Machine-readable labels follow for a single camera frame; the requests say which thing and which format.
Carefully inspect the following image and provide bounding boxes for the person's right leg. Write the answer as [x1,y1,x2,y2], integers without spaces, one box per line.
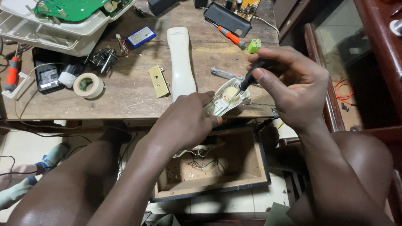
[260,123,395,226]

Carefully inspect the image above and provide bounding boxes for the brass metal plate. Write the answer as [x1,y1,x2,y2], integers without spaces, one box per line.
[148,65,171,99]

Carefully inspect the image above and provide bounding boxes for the cream masking tape roll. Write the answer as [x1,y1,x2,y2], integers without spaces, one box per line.
[73,72,105,100]

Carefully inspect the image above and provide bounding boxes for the black precision screwdriver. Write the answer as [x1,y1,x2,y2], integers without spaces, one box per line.
[231,59,267,102]

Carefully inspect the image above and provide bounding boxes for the orange black screwdriver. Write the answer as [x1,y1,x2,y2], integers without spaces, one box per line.
[4,56,21,92]

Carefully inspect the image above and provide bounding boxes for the coloured wires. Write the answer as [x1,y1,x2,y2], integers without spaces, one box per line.
[187,149,225,176]

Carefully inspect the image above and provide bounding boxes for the clear handled screwdriver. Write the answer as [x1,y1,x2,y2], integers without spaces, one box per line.
[210,66,262,88]

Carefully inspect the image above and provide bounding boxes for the person's left hand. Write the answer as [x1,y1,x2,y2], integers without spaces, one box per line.
[147,91,224,155]

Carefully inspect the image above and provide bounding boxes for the black metal plug part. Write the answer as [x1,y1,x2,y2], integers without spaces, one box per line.
[89,46,119,74]

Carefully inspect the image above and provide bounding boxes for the black box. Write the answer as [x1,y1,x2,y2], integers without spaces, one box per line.
[147,0,180,16]

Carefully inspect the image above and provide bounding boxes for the green circuit board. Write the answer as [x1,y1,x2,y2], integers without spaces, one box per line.
[32,0,111,23]

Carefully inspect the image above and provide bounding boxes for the dark wooden glass cabinet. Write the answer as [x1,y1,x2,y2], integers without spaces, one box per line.
[278,0,402,226]

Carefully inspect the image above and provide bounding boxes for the black floor cable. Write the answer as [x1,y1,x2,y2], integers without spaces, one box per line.
[0,127,139,177]

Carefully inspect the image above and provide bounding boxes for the white handset cover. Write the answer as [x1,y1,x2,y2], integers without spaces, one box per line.
[166,27,197,101]

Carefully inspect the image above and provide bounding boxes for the green battery pack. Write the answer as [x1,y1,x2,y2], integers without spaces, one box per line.
[248,39,262,54]

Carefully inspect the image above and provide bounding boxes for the person's left leg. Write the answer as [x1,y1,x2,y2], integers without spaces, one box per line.
[6,121,151,226]

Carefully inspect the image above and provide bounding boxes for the wooden box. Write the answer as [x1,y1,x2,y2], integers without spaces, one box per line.
[150,126,272,203]

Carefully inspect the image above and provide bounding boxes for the black rectangular device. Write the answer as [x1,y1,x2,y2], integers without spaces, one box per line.
[32,47,65,95]

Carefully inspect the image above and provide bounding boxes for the white phone handset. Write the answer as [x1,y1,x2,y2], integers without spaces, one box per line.
[204,78,251,117]

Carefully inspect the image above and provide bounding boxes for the orange cable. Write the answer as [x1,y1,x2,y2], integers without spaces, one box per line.
[333,77,356,106]

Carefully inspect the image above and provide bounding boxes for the white plastic device housing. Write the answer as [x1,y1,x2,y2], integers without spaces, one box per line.
[0,0,139,57]

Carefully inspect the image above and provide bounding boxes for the black cylinder with white tape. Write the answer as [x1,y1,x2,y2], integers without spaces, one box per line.
[58,63,87,89]

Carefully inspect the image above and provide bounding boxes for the red white wire connector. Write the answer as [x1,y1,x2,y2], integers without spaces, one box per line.
[115,33,130,57]

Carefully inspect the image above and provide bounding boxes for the brown circuit board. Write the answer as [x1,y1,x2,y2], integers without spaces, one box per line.
[224,0,261,22]

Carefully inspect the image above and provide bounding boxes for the person's leg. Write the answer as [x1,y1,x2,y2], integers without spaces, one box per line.
[6,121,151,226]
[260,123,395,226]

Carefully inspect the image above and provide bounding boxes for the white cable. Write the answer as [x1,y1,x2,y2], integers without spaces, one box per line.
[251,15,280,36]

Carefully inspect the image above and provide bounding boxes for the person's right hand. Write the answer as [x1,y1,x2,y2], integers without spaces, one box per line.
[246,46,330,133]

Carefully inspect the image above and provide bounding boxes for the black plastic cover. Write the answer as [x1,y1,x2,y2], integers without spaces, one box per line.
[203,2,253,38]

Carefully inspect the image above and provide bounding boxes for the blue battery pack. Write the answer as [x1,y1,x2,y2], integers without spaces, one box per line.
[126,26,157,49]

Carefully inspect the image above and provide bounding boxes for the orange grey screwdriver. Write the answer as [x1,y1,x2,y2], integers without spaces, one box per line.
[218,25,246,49]

